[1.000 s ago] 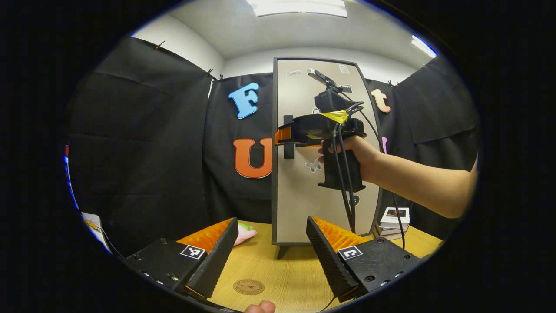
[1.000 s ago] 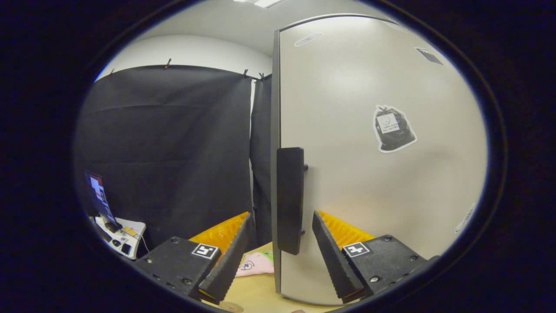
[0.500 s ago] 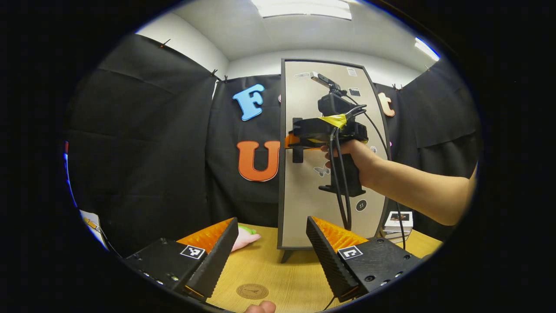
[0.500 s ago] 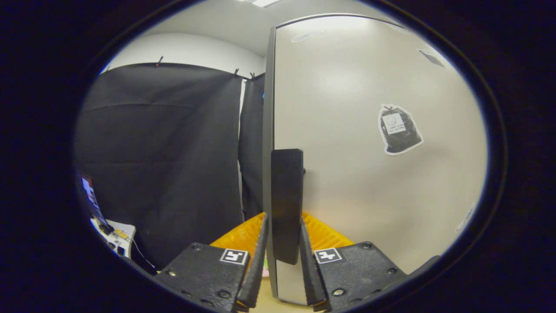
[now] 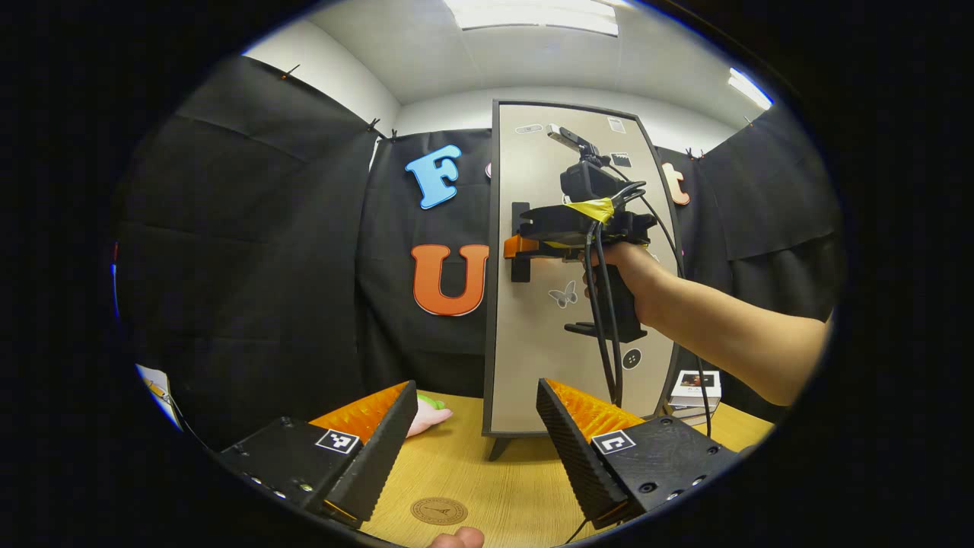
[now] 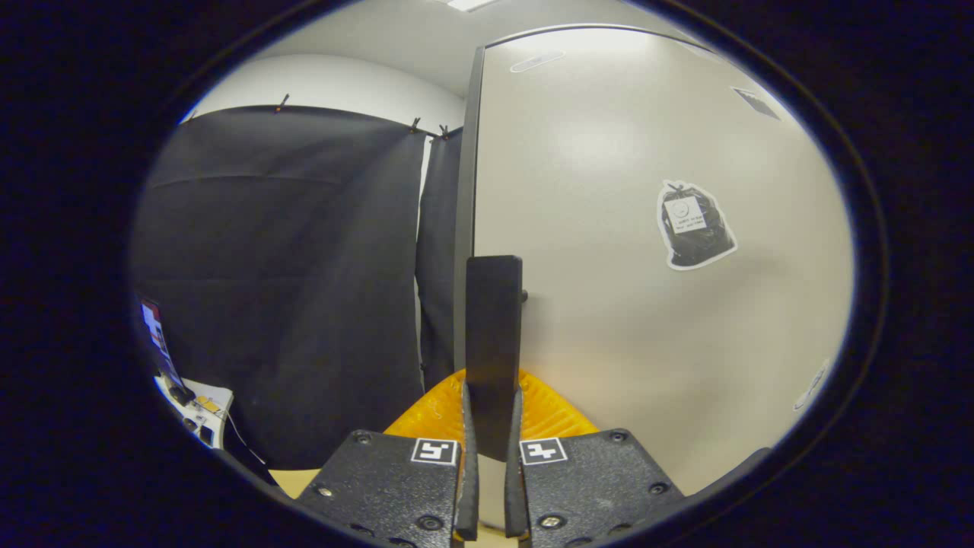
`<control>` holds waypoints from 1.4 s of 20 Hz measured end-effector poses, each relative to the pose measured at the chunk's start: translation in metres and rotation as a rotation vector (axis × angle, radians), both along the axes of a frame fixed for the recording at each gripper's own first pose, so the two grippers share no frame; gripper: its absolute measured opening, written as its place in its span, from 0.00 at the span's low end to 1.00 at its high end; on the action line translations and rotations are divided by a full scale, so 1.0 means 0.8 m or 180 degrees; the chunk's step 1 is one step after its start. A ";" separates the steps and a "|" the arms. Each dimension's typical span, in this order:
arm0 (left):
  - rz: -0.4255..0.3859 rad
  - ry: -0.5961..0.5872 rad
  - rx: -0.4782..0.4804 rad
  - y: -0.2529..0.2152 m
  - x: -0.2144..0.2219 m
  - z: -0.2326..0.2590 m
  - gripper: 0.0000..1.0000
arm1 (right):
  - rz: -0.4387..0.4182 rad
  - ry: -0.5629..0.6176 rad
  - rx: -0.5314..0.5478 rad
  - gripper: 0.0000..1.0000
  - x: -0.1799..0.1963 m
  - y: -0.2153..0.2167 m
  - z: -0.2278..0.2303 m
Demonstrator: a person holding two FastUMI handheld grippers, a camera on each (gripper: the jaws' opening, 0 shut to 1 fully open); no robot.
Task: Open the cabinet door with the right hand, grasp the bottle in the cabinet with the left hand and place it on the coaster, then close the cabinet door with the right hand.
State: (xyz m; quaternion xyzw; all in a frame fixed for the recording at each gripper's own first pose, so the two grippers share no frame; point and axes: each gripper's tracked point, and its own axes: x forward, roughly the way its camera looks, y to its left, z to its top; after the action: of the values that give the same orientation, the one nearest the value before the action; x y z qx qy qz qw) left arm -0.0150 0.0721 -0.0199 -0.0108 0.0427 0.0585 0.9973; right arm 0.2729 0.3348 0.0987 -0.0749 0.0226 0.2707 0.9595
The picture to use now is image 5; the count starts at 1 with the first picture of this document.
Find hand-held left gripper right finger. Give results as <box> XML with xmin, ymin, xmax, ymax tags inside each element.
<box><xmin>536</xmin><ymin>378</ymin><xmax>744</xmax><ymax>531</ymax></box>

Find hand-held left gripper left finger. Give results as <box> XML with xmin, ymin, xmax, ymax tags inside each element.
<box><xmin>215</xmin><ymin>379</ymin><xmax>421</xmax><ymax>530</ymax></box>

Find black door handle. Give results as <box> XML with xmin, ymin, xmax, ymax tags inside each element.
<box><xmin>510</xmin><ymin>202</ymin><xmax>532</xmax><ymax>284</ymax></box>

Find round wooden coaster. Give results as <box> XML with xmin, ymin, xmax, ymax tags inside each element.
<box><xmin>411</xmin><ymin>497</ymin><xmax>469</xmax><ymax>526</ymax></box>

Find white plush toy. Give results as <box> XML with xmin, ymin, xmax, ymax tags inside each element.
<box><xmin>406</xmin><ymin>393</ymin><xmax>454</xmax><ymax>438</ymax></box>

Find white cover book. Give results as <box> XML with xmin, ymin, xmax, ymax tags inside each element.
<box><xmin>670</xmin><ymin>371</ymin><xmax>722</xmax><ymax>408</ymax></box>

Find large ceiling light panel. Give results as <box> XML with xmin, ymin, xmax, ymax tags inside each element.
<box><xmin>445</xmin><ymin>0</ymin><xmax>619</xmax><ymax>37</ymax></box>

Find black backdrop cloth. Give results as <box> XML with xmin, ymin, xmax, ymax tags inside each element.
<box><xmin>107</xmin><ymin>53</ymin><xmax>849</xmax><ymax>457</ymax></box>

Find black cable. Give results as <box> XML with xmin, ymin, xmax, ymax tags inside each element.
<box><xmin>595</xmin><ymin>221</ymin><xmax>625</xmax><ymax>408</ymax></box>
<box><xmin>609</xmin><ymin>181</ymin><xmax>714</xmax><ymax>440</ymax></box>
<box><xmin>563</xmin><ymin>221</ymin><xmax>616</xmax><ymax>545</ymax></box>

